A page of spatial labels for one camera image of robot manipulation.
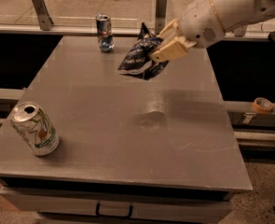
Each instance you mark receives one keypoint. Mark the orange tape roll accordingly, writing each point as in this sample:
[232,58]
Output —
[262,105]

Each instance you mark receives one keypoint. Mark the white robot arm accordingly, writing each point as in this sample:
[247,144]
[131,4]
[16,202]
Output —
[235,13]

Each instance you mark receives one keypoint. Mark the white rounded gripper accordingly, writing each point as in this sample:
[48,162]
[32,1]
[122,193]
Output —
[199,22]

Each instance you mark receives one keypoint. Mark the black drawer handle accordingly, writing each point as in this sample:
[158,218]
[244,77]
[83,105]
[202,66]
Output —
[112,209]

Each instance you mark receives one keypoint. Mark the blue chip bag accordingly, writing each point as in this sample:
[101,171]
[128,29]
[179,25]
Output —
[137,62]

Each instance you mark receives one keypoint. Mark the white green 7up can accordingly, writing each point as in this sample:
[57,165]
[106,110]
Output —
[34,126]

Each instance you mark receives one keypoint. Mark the blue silver energy drink can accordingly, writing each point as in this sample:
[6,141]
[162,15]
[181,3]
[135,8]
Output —
[104,32]

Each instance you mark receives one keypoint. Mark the left metal rail bracket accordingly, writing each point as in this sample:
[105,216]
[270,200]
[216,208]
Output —
[44,20]

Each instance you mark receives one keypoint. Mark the metal rail bracket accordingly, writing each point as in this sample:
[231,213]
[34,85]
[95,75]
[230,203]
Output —
[240,31]
[160,15]
[44,20]

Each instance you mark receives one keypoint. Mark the right metal rail bracket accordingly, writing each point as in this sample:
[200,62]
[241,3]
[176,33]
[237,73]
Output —
[240,31]

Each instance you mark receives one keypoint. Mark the middle metal rail bracket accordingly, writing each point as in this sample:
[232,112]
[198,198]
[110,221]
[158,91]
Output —
[160,15]

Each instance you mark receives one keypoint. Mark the white drawer front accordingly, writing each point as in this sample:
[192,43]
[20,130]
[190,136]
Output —
[70,207]

